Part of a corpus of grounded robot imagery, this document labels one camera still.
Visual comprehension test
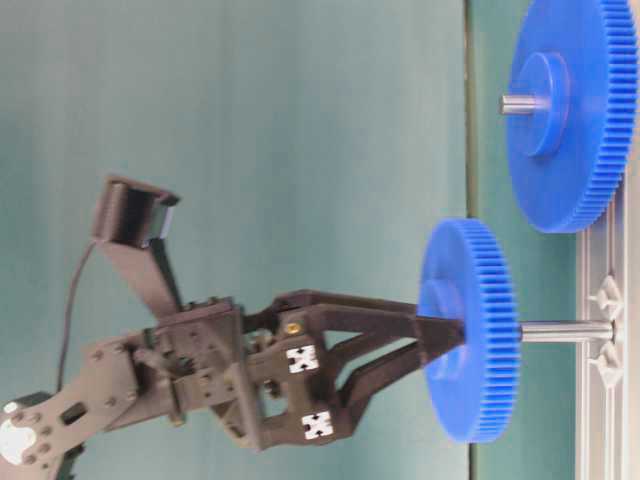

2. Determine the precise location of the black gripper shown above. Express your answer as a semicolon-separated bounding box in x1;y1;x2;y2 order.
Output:
128;290;465;450

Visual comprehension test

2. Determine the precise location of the small blue plastic gear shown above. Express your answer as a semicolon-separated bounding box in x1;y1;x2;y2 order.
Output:
417;218;520;443

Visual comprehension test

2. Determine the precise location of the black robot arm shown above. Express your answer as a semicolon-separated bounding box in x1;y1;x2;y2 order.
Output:
1;290;464;479

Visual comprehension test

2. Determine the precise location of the long steel shaft lower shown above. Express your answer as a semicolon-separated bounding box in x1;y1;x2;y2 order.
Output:
520;321;615;343

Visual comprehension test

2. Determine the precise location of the large blue plastic gear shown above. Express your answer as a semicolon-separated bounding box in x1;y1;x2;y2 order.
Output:
506;1;639;233

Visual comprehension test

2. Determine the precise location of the short steel shaft upper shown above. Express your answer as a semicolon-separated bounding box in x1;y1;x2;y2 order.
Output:
499;94;550;116

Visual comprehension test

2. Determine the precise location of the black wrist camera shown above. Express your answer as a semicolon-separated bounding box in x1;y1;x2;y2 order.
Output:
91;175;182;322

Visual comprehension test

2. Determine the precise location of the thin black cable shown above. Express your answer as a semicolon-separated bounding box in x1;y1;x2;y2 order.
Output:
56;238;101;392

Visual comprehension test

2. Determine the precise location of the silver aluminium extrusion rail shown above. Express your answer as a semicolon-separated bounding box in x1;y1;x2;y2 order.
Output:
575;185;639;479

